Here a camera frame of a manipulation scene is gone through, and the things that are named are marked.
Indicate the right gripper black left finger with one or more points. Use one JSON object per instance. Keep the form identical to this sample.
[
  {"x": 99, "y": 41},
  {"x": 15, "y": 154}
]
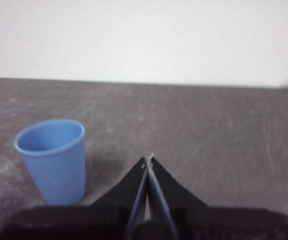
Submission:
[{"x": 83, "y": 222}]

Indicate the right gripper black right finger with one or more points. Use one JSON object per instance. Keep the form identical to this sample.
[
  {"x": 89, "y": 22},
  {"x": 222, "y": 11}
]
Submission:
[{"x": 221, "y": 225}]

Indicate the blue ribbed plastic cup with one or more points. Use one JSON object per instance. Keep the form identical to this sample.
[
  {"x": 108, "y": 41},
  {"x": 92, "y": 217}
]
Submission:
[{"x": 56, "y": 175}]

